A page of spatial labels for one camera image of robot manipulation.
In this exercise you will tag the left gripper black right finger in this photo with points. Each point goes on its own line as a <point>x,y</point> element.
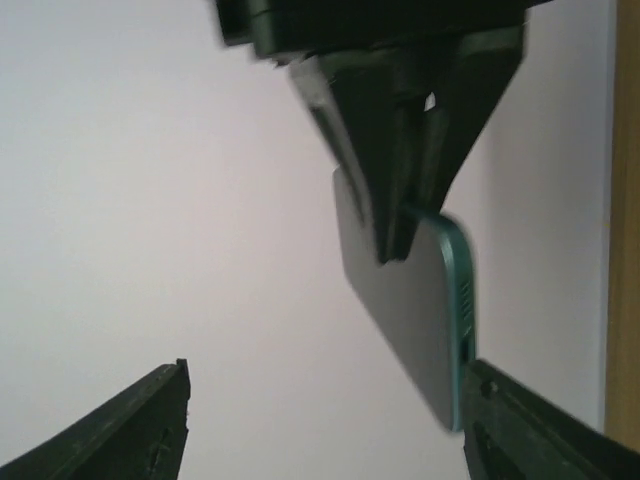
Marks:
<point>513,433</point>

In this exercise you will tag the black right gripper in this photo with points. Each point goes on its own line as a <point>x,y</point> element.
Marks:
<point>400,126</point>

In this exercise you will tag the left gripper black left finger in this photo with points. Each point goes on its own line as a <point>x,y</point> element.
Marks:
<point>140,433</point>

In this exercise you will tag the teal smartphone black screen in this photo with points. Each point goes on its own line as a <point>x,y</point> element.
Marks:
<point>423,305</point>

